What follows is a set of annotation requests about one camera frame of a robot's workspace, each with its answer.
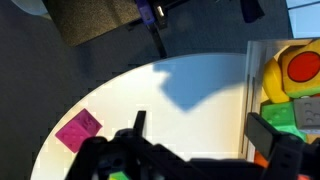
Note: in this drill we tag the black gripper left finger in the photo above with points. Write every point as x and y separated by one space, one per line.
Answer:
140 123

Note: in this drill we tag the grey block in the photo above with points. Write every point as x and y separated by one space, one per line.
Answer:
308 113

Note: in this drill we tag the pink block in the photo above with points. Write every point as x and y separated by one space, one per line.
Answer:
78 131

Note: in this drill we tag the yellow toy fruit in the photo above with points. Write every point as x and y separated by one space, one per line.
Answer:
275 81

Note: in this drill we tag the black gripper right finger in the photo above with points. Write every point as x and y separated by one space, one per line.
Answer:
265 135

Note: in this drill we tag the wooden box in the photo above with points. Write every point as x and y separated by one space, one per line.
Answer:
251 83

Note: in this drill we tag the green wrist board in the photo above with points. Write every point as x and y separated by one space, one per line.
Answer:
118 175

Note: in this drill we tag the green block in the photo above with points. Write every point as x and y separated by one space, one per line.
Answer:
278 115

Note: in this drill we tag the purple clamp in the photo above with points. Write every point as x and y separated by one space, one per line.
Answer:
145 11

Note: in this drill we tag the circle print soft block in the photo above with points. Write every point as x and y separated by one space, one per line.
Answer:
303 70

